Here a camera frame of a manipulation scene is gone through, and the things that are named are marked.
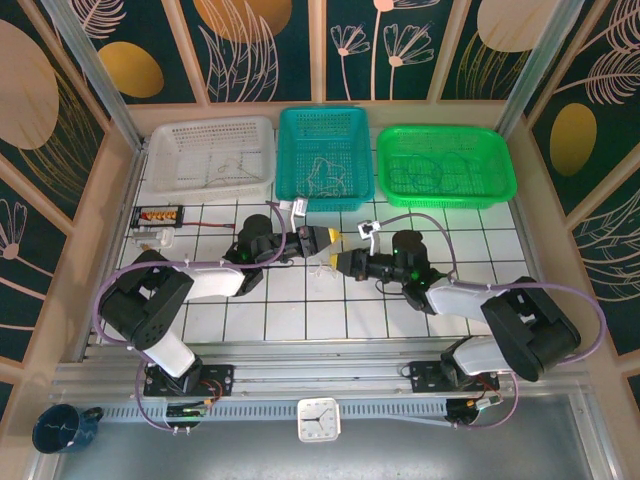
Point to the small black controller board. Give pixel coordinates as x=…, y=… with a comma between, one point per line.
x=187, y=412
x=480, y=404

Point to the green perforated plastic basket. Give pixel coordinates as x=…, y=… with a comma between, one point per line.
x=445, y=200

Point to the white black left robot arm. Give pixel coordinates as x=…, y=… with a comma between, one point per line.
x=215, y=282

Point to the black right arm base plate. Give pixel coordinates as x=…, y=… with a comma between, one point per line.
x=425, y=377

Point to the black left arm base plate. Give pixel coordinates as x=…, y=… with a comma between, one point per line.
x=222, y=380

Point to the white perforated plastic basket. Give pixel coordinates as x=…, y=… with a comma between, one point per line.
x=215, y=192

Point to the teal perforated plastic basket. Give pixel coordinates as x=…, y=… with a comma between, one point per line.
x=320, y=202

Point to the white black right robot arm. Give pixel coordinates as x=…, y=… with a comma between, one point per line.
x=460, y=300

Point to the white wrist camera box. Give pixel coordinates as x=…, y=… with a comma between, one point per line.
x=299, y=207
x=370, y=227

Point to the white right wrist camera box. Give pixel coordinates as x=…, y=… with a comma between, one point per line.
x=370, y=227

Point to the aluminium front rail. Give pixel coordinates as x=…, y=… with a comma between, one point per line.
x=325, y=372

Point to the dark blue mug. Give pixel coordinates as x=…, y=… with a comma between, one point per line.
x=55, y=430

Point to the white plastic block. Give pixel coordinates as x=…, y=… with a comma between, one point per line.
x=155, y=238

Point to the grey metal shelf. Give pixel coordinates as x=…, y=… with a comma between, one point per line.
x=200, y=455

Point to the white square analog clock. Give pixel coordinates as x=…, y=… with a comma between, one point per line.
x=319, y=420

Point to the aluminium frame post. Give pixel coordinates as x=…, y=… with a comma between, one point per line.
x=98, y=80
x=536, y=70

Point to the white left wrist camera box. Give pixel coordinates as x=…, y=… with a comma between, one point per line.
x=299, y=207

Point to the black board with yellow connectors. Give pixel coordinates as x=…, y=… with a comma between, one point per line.
x=157, y=216

